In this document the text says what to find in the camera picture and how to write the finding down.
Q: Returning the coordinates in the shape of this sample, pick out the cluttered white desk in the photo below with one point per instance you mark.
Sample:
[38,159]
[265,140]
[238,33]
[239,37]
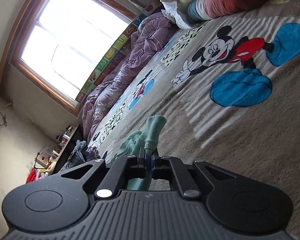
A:
[49,160]

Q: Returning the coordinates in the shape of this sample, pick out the wooden framed window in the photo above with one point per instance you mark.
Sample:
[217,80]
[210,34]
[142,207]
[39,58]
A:
[58,44]

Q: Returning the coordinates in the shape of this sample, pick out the colourful alphabet foam headboard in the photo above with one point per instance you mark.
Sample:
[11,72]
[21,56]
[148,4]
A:
[116,53]

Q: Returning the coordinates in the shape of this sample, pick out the purple crumpled duvet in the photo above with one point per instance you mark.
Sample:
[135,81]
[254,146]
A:
[151,36]

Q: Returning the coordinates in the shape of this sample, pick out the colourful folded clothes stack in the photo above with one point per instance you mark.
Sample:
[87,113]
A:
[36,174]

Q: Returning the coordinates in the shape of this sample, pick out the teal lion print sweatshirt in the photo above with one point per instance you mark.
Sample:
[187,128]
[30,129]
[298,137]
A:
[146,141]

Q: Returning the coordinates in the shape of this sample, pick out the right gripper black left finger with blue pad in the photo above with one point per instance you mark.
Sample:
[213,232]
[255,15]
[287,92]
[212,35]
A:
[122,170]

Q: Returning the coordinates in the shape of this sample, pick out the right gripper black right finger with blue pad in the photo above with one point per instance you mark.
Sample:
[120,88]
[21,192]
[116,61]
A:
[176,173]

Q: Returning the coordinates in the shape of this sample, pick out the Mickey Mouse plush bed blanket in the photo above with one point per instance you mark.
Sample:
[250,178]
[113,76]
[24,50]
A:
[230,92]

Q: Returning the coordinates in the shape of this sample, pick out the folded blue jeans stack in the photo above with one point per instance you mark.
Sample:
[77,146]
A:
[80,155]

